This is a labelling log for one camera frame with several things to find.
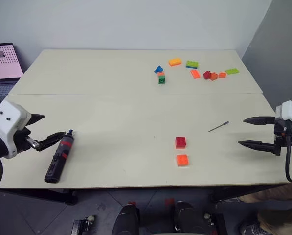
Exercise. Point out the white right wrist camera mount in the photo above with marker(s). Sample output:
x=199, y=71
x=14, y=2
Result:
x=291, y=113

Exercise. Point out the black table leg frame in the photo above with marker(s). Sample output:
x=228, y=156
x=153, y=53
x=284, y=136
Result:
x=229, y=193
x=60, y=195

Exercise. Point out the orange sloped toy brick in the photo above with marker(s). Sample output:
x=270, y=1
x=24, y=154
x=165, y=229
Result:
x=213, y=76

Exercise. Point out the person's tan trouser leg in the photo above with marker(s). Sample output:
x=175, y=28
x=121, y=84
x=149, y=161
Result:
x=277, y=208

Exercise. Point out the thin metal screwdriver bit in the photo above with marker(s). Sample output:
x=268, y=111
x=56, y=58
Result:
x=218, y=126

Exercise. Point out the small orange toy brick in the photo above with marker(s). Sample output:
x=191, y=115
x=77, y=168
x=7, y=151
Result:
x=222, y=75
x=161, y=74

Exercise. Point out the lime green long toy brick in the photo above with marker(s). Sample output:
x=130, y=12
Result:
x=192, y=63

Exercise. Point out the dark rounded shape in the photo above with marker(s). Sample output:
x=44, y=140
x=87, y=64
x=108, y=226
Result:
x=126, y=220
x=186, y=218

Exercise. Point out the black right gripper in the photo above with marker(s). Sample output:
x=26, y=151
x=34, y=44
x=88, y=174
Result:
x=279, y=133

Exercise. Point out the blue long toy brick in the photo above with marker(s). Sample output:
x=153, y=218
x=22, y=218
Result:
x=192, y=66

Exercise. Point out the black red electric screwdriver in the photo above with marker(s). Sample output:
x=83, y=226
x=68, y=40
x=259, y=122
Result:
x=60, y=156

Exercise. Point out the pink pegboard box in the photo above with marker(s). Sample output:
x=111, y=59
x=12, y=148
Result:
x=1, y=68

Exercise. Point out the orange long toy brick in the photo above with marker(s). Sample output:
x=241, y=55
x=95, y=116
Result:
x=195, y=74

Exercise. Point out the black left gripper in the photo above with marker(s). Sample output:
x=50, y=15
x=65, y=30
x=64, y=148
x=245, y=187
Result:
x=21, y=140

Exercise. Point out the dark green toy brick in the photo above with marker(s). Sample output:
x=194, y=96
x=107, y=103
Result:
x=162, y=80

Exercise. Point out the dark red toy brick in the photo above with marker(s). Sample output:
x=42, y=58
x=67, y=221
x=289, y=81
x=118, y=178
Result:
x=206, y=74

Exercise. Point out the lime green flat toy brick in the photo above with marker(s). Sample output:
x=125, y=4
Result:
x=232, y=71

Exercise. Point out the yellow-orange long toy brick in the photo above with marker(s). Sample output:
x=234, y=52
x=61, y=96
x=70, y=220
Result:
x=175, y=61

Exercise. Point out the grey patterned shoe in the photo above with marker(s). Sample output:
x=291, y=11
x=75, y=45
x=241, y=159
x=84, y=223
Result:
x=252, y=228

